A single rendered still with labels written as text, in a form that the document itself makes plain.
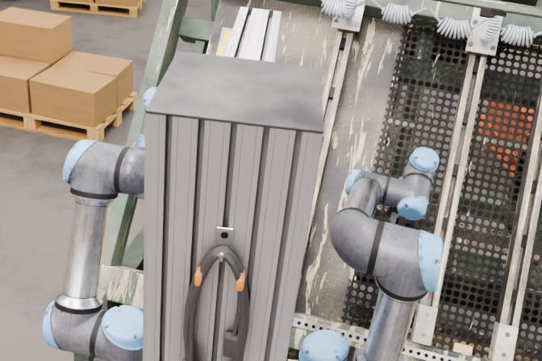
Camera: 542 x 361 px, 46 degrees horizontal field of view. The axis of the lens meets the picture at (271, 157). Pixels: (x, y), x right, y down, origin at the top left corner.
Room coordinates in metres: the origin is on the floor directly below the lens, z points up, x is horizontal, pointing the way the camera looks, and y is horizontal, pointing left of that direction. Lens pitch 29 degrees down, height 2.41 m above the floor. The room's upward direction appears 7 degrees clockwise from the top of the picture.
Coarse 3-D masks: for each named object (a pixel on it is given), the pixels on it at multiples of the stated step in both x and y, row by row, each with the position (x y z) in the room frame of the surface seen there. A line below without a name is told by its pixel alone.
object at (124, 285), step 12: (108, 276) 1.75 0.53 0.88; (120, 276) 1.74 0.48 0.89; (132, 276) 1.74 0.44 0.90; (108, 288) 1.72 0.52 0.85; (120, 288) 1.72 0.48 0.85; (132, 288) 1.72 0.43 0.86; (108, 300) 1.70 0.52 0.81; (120, 300) 1.69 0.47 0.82; (132, 300) 1.69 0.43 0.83; (300, 312) 1.68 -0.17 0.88; (324, 324) 1.62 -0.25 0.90; (336, 324) 1.61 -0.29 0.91; (300, 336) 1.59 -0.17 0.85; (300, 348) 1.57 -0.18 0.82; (420, 348) 1.56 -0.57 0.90; (432, 348) 1.56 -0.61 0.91; (408, 360) 1.53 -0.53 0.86; (420, 360) 1.53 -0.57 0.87; (468, 360) 1.53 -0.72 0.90; (480, 360) 1.53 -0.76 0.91
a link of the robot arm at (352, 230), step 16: (352, 176) 1.46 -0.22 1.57; (368, 176) 1.45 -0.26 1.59; (384, 176) 1.47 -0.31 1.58; (352, 192) 1.34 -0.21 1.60; (368, 192) 1.33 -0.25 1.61; (384, 192) 1.43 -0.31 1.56; (352, 208) 1.18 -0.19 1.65; (368, 208) 1.24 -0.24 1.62; (336, 224) 1.12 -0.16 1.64; (352, 224) 1.10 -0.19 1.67; (368, 224) 1.09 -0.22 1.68; (336, 240) 1.09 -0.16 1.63; (352, 240) 1.06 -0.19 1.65; (368, 240) 1.05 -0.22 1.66; (352, 256) 1.04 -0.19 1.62; (368, 256) 1.03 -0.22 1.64
